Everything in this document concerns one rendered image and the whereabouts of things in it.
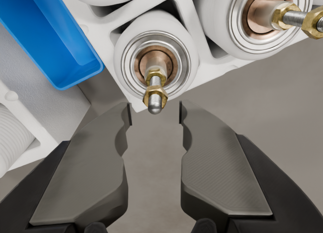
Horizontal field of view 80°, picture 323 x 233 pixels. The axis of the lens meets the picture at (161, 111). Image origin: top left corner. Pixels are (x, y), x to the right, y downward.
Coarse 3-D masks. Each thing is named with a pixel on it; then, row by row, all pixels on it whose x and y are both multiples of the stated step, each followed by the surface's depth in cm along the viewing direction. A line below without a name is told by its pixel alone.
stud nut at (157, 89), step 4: (148, 88) 14; (152, 88) 14; (156, 88) 14; (160, 88) 14; (148, 92) 14; (152, 92) 14; (156, 92) 14; (160, 92) 14; (164, 92) 14; (144, 96) 14; (148, 96) 14; (160, 96) 14; (164, 96) 14; (144, 100) 14; (148, 100) 14; (164, 100) 14; (164, 104) 15
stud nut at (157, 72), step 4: (148, 72) 18; (152, 72) 17; (156, 72) 17; (160, 72) 17; (148, 76) 17; (152, 76) 17; (160, 76) 17; (164, 76) 18; (148, 80) 18; (164, 80) 18; (148, 84) 18
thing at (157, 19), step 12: (144, 12) 29; (156, 12) 25; (168, 12) 30; (132, 24) 20; (144, 24) 19; (156, 24) 19; (168, 24) 19; (180, 24) 22; (120, 36) 20; (132, 36) 19; (180, 36) 20; (120, 48) 20; (192, 48) 20; (120, 60) 21; (192, 60) 21; (120, 72) 21; (192, 72) 22
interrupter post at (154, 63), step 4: (152, 60) 20; (156, 60) 20; (160, 60) 20; (148, 64) 19; (152, 64) 18; (156, 64) 18; (160, 64) 19; (164, 64) 20; (148, 68) 18; (152, 68) 18; (156, 68) 18; (160, 68) 18; (164, 68) 19; (164, 72) 18; (144, 76) 19
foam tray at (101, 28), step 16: (64, 0) 24; (144, 0) 24; (160, 0) 24; (176, 0) 24; (80, 16) 25; (96, 16) 25; (112, 16) 25; (128, 16) 25; (176, 16) 35; (192, 16) 25; (96, 32) 26; (112, 32) 28; (192, 32) 26; (96, 48) 27; (112, 48) 27; (208, 48) 27; (112, 64) 28; (208, 64) 28; (224, 64) 28; (240, 64) 28; (208, 80) 30; (128, 96) 31
